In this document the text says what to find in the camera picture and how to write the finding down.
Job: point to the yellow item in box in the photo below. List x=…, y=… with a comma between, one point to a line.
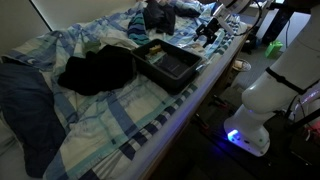
x=155, y=49

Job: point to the teal striped cloth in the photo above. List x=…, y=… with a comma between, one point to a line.
x=136, y=29

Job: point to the blue checked bed sheet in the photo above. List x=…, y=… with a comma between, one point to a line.
x=104, y=131

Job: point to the black clothing heap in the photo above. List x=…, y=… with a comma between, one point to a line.
x=108, y=69

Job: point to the dark blue jeans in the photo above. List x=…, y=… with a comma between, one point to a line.
x=28, y=109

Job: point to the dark jacket near pillow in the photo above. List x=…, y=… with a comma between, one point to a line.
x=160, y=17

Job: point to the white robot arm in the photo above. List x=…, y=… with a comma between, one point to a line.
x=296, y=70

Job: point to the dark grey plastic box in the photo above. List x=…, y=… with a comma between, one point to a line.
x=146, y=65

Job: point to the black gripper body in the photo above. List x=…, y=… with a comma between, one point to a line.
x=210, y=29

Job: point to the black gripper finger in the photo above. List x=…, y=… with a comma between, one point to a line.
x=209, y=40
x=197, y=36

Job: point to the green bag on floor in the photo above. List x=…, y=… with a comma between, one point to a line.
x=273, y=49

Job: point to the black camera stand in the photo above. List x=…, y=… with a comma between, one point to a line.
x=283, y=16

